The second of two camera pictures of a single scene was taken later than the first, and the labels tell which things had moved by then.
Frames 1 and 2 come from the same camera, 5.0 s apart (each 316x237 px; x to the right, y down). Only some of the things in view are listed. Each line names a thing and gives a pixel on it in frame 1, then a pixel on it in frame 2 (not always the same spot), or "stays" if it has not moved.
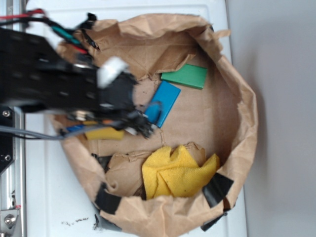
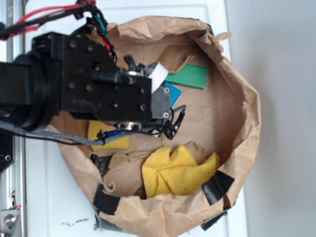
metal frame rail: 13,178 stays
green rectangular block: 189,75 stays
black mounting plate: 7,155 stays
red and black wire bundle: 76,34 to 79,9
